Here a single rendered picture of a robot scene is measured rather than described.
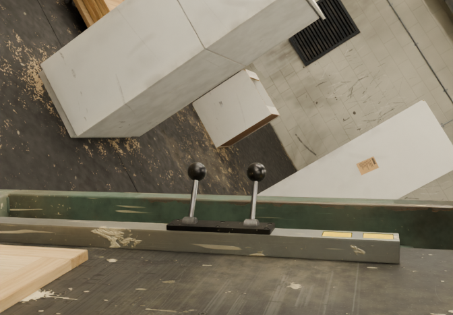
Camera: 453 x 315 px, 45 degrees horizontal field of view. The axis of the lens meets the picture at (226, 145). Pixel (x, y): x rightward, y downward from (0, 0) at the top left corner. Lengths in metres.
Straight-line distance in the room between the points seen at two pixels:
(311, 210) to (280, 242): 0.24
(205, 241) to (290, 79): 8.20
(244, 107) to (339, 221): 4.79
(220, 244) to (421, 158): 3.60
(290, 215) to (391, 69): 7.82
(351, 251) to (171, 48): 2.55
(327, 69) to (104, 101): 5.97
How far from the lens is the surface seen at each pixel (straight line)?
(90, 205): 1.39
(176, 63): 3.35
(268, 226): 1.01
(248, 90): 5.95
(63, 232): 1.15
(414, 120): 4.52
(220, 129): 6.03
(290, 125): 9.11
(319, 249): 0.98
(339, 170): 4.56
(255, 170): 1.03
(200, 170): 1.07
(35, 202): 1.47
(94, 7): 4.84
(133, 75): 3.47
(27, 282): 0.90
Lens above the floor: 1.82
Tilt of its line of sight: 16 degrees down
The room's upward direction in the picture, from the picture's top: 58 degrees clockwise
